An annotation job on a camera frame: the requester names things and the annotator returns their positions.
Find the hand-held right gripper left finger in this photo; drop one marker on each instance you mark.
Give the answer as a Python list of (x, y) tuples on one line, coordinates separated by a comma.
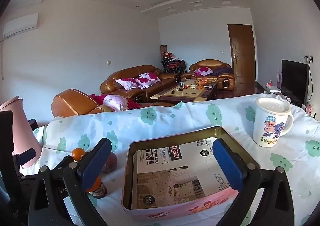
[(95, 166)]

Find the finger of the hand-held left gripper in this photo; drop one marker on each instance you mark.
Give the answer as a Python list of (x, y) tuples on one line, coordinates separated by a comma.
[(26, 157)]

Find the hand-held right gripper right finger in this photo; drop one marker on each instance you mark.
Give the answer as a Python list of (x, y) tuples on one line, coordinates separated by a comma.
[(230, 166)]

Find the purple passion fruit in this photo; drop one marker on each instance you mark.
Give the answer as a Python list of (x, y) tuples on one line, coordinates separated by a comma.
[(111, 163)]

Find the pink tin box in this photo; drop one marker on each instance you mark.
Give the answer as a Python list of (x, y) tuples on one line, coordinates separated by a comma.
[(175, 212)]

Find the dark furniture piece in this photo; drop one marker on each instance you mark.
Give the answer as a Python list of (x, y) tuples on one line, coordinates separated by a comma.
[(33, 124)]

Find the white lidded cartoon mug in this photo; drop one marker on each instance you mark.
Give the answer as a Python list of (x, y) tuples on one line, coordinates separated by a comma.
[(267, 126)]

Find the printed paper sheet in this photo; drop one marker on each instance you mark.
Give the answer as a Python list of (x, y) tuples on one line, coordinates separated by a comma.
[(175, 173)]

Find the pale pink pillow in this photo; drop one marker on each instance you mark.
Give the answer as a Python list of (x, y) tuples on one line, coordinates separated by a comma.
[(115, 102)]

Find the red blanket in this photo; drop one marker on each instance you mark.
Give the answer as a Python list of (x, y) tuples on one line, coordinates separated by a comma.
[(97, 98)]

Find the white cloth with green clouds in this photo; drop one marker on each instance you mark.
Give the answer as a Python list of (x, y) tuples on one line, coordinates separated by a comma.
[(175, 116)]

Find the dark wooden coffee table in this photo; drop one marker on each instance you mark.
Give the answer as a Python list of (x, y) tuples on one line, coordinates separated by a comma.
[(185, 93)]

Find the white pillow with magenta flowers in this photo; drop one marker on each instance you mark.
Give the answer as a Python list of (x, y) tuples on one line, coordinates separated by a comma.
[(126, 84), (143, 82), (151, 77), (203, 71)]

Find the white set-top box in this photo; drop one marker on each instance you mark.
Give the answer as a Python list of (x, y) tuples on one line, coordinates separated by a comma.
[(272, 89)]

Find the pile of oranges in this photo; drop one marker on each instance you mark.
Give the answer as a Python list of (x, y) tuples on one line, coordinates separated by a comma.
[(203, 81)]

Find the purple blanket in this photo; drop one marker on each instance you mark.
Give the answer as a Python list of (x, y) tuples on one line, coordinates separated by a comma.
[(223, 70)]

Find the brown leather armchair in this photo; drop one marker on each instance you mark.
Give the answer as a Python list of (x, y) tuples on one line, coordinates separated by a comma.
[(210, 63)]

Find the brown leather three-seat sofa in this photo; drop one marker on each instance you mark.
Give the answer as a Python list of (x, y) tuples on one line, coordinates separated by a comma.
[(140, 70)]

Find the black television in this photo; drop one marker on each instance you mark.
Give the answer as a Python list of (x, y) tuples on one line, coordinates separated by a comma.
[(293, 78)]

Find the brown wooden door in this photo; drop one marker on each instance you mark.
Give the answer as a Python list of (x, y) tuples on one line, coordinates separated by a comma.
[(241, 53)]

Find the stack of dark chairs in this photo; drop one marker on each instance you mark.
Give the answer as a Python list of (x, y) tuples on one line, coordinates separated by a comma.
[(175, 66)]

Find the white air conditioner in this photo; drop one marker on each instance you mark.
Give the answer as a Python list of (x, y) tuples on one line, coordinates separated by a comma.
[(20, 26)]

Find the tall floor vase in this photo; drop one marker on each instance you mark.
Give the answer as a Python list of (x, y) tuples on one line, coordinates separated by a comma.
[(163, 51)]

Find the wall power socket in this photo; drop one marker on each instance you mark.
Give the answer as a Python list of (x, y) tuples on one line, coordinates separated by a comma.
[(310, 58)]

